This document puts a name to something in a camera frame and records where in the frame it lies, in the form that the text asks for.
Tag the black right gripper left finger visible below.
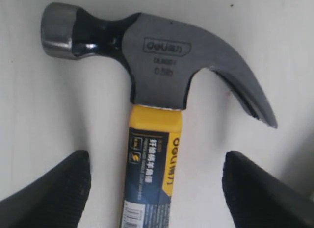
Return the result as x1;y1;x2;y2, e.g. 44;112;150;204
0;150;91;228

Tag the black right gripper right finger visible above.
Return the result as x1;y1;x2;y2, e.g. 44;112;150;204
222;151;314;228

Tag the yellow black claw hammer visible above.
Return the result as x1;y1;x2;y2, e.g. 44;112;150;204
41;2;278;228

